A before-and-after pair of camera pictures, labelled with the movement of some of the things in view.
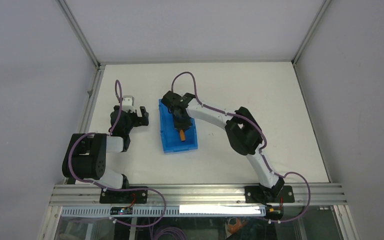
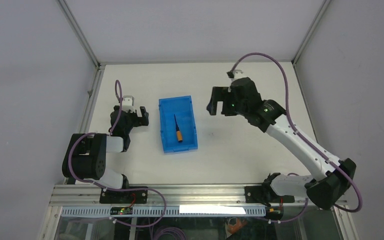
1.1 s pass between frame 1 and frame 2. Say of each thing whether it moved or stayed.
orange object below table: stayed
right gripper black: moved
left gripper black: stayed
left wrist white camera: stayed
